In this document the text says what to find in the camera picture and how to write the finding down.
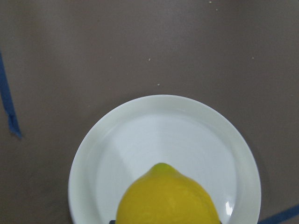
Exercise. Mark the white plate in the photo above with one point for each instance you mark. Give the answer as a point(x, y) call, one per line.
point(184, 133)

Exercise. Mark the yellow lemon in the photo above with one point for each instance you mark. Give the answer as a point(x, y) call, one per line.
point(165, 196)

